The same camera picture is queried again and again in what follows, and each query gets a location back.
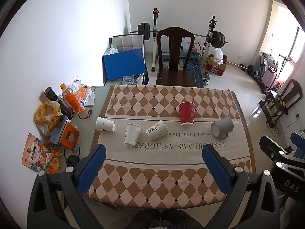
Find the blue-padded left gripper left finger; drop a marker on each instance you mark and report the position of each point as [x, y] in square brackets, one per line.
[45, 210]

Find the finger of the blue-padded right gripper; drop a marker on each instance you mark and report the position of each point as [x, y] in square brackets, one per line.
[298, 140]

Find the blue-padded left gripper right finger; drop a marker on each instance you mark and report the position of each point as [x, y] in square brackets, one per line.
[262, 209]

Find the white paper cup black calligraphy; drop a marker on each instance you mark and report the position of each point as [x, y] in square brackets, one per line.
[156, 131]

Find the white paper cup leftmost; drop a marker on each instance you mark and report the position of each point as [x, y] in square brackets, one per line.
[103, 124]

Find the white paper cup middle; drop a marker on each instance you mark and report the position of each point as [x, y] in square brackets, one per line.
[132, 134]

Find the red ribbed paper cup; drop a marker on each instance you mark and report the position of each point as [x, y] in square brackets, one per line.
[187, 113]

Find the dark wooden side chair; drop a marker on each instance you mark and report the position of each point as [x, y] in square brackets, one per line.
[276, 105]

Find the black round puck device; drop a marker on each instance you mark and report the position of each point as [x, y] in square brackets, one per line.
[72, 161]

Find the colourful snack packet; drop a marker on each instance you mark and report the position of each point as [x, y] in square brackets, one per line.
[39, 156]

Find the orange box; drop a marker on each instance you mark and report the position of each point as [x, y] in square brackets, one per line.
[69, 136]

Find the grey ribbed mug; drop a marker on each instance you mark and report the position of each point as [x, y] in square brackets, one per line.
[221, 128]

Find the small barbell on floor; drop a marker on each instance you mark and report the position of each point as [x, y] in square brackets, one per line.
[249, 69]

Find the yellow plastic bag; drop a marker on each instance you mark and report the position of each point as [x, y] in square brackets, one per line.
[47, 116]

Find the orange drink bottle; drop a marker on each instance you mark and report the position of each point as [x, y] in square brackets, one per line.
[71, 99]

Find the orange white snack wrapper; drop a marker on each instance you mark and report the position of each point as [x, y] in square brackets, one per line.
[83, 93]

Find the black cylindrical speaker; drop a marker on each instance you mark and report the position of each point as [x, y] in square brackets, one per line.
[50, 94]

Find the red cardboard box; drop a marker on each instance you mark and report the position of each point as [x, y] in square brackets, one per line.
[216, 69]

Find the checkered beige table mat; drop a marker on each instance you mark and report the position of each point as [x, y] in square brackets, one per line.
[168, 172]

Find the barbell with black plates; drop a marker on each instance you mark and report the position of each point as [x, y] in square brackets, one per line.
[217, 40]

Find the dark wooden dining chair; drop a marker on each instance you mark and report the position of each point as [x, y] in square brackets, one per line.
[173, 76]

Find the white squat rack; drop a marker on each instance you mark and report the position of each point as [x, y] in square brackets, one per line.
[155, 38]

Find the blue flat board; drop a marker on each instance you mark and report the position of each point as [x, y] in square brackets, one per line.
[125, 63]

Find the white padded chair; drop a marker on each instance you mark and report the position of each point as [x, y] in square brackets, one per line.
[128, 42]

